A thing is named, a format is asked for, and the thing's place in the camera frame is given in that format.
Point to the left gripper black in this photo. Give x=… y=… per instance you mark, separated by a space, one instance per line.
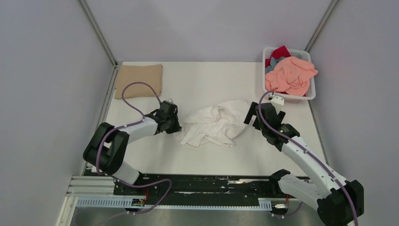
x=177 y=128

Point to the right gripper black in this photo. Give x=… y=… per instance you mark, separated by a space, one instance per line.
x=251 y=112

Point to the white t shirt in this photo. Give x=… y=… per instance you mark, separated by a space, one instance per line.
x=218 y=124

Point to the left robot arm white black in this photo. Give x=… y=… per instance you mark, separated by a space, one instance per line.
x=107 y=147

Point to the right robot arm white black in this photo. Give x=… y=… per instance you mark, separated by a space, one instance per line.
x=336 y=200

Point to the white plastic laundry basket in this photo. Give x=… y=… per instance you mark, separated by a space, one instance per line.
x=311 y=93

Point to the crumpled salmon pink t shirt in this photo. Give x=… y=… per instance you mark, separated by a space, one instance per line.
x=291 y=75

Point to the folded tan t shirt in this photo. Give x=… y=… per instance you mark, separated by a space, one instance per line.
x=149 y=80

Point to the grey blue t shirt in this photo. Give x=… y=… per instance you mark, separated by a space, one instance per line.
x=272 y=64

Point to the red t shirt in basket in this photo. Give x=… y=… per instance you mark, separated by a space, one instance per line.
x=277 y=53

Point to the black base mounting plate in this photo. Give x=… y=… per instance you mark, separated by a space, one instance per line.
x=202 y=190

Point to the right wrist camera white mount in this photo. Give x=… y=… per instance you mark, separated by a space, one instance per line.
x=277 y=100

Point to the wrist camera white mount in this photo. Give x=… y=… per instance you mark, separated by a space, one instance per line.
x=170 y=100
x=277 y=100

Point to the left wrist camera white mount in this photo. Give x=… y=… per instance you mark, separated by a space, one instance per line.
x=170 y=100

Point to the right aluminium frame post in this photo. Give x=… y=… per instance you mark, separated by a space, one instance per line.
x=321 y=25

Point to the aluminium frame post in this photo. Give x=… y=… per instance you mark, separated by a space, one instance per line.
x=321 y=25
x=96 y=29

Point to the left aluminium frame post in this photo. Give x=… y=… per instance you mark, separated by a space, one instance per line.
x=96 y=29

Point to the aluminium table edge rail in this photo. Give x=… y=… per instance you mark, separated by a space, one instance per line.
x=89 y=186

